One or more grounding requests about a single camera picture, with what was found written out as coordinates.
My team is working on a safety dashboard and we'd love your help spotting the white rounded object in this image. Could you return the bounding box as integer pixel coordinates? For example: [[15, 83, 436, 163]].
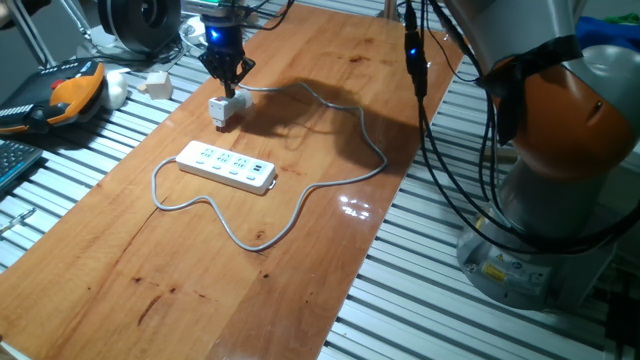
[[102, 69, 130, 111]]

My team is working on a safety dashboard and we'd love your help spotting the white round adapter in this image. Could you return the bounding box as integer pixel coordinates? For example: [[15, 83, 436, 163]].
[[180, 17, 207, 47]]

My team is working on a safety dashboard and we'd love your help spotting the blue plastic bag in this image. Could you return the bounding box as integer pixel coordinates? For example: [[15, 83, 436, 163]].
[[574, 17, 640, 51]]

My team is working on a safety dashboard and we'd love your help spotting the thin metal rod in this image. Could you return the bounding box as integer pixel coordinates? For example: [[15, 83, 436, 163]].
[[52, 0, 96, 49]]

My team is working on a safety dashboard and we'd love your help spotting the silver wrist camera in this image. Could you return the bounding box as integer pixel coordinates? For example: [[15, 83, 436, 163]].
[[182, 0, 221, 17]]

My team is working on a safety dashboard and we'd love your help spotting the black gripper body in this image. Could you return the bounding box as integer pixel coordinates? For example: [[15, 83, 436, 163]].
[[201, 15, 246, 61]]

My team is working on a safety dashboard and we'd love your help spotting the white power strip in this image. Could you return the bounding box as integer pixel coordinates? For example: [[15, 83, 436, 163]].
[[174, 140, 278, 196]]

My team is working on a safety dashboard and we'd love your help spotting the grey power strip cable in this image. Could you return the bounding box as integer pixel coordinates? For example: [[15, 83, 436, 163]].
[[150, 82, 389, 253]]

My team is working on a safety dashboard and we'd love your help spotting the small white block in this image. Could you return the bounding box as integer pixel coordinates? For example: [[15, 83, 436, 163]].
[[144, 70, 174, 101]]

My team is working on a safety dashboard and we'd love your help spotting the orange and black teach pendant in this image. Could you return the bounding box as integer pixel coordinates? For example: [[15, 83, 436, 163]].
[[0, 58, 107, 135]]

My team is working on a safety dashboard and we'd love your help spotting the black keyboard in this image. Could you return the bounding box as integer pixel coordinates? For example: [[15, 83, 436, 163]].
[[0, 138, 45, 194]]

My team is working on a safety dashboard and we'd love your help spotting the brown wooden board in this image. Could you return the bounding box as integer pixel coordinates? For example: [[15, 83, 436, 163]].
[[0, 4, 471, 360]]

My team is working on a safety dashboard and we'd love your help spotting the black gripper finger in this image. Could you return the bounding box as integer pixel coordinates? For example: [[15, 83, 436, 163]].
[[198, 53, 232, 98], [228, 57, 257, 98]]

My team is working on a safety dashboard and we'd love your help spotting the black round spool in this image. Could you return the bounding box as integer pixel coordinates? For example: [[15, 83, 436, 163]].
[[97, 0, 182, 55]]

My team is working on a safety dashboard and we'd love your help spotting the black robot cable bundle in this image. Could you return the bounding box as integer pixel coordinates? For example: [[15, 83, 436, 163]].
[[402, 0, 640, 256]]

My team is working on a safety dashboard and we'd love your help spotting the grey metal stand bar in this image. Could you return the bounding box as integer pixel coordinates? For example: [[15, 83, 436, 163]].
[[4, 0, 57, 69]]

